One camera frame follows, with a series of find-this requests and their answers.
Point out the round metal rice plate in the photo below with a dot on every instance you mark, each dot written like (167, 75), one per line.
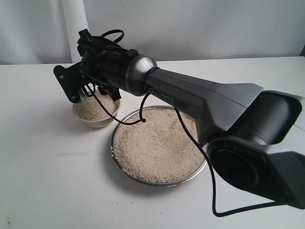
(157, 181)

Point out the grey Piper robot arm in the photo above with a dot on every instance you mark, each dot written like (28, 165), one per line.
(255, 138)

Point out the white rice grains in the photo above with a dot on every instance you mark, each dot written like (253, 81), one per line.
(91, 110)

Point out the rice pile in plate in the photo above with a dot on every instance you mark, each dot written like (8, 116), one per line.
(155, 148)

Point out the white backdrop curtain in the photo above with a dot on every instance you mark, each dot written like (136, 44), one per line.
(46, 31)

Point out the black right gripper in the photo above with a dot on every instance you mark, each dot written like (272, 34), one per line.
(92, 49)

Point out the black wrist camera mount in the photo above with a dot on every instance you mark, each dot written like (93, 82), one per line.
(72, 82)

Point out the small cream ceramic bowl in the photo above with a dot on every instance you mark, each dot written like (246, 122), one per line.
(99, 123)

